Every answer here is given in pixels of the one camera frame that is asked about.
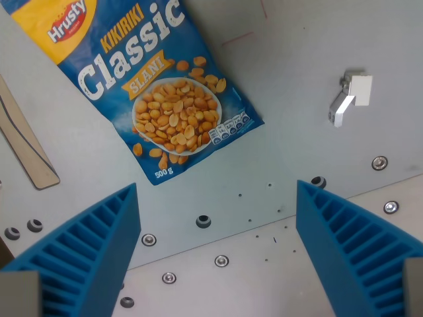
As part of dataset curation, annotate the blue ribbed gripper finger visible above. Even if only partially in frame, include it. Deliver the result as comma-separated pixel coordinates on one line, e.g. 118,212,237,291
0,182,138,317
295,179,423,317

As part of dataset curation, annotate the light wooden board piece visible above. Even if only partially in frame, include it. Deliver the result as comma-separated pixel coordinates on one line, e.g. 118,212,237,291
0,74,61,192

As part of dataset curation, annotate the blue peanut snack bag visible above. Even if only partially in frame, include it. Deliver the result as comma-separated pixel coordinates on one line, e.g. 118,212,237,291
4,0,266,186

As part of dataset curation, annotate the white metal bracket clamp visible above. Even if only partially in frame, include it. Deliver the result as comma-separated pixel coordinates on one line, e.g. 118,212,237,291
328,68,373,128

